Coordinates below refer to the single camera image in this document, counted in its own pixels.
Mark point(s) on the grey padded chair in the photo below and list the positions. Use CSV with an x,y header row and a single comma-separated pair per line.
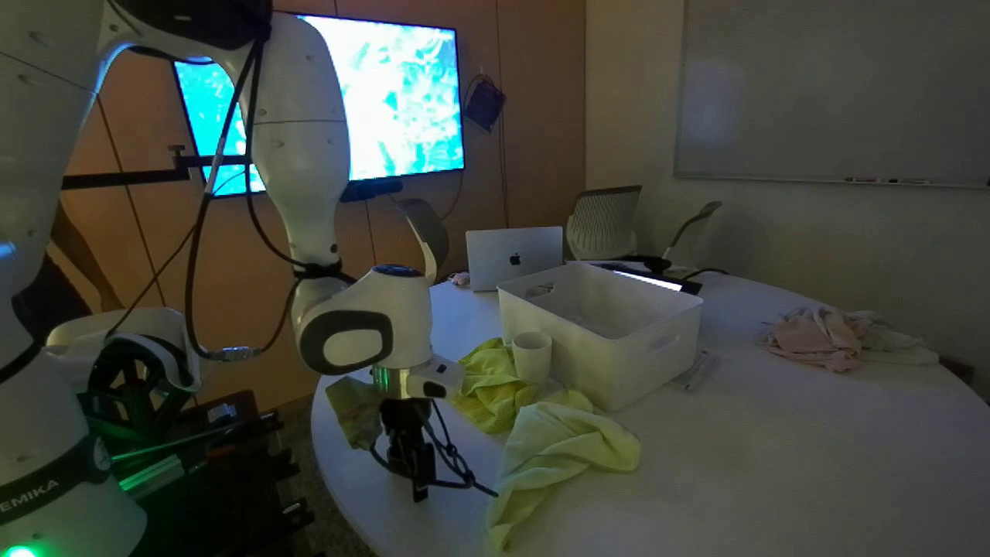
x,y
432,233

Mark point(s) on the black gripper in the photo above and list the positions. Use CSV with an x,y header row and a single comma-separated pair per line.
x,y
407,424

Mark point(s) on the white headset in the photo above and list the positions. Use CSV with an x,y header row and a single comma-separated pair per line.
x,y
143,336

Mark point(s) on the wall whiteboard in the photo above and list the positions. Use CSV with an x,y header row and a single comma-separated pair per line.
x,y
825,93

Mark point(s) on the light green towel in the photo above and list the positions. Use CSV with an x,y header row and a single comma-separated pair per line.
x,y
558,442

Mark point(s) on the white plastic basket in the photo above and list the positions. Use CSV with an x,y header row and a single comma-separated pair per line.
x,y
620,352

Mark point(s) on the wall television screen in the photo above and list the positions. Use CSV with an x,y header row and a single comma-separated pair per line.
x,y
412,104

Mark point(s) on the tablet with lit screen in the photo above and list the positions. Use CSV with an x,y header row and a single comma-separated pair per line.
x,y
655,276

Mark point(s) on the white crumpled cloth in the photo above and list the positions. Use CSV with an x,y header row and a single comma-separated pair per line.
x,y
897,341

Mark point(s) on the black wall box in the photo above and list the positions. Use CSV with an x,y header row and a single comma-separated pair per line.
x,y
488,104

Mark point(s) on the black camera boom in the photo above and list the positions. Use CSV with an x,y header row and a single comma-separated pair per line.
x,y
125,177

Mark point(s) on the pink crumpled cloth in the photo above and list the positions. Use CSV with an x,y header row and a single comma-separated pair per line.
x,y
814,338

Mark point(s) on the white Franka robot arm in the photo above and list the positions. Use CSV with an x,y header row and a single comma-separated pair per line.
x,y
299,125

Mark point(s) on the grey mesh office chair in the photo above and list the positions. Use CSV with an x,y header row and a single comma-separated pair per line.
x,y
690,233
604,220

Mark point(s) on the black robot cart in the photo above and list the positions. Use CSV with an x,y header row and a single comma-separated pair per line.
x,y
195,474

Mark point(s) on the bright yellow towel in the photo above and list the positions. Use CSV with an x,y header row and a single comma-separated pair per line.
x,y
482,382

